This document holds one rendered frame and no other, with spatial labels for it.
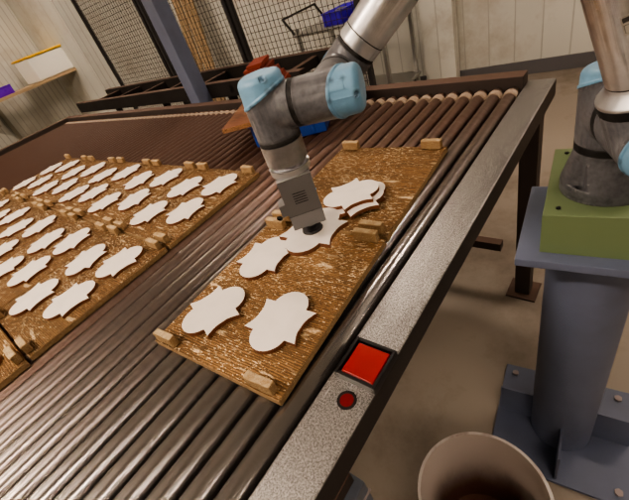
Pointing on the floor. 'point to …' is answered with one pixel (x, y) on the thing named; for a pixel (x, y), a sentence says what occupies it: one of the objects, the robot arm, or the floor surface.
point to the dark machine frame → (226, 82)
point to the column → (573, 370)
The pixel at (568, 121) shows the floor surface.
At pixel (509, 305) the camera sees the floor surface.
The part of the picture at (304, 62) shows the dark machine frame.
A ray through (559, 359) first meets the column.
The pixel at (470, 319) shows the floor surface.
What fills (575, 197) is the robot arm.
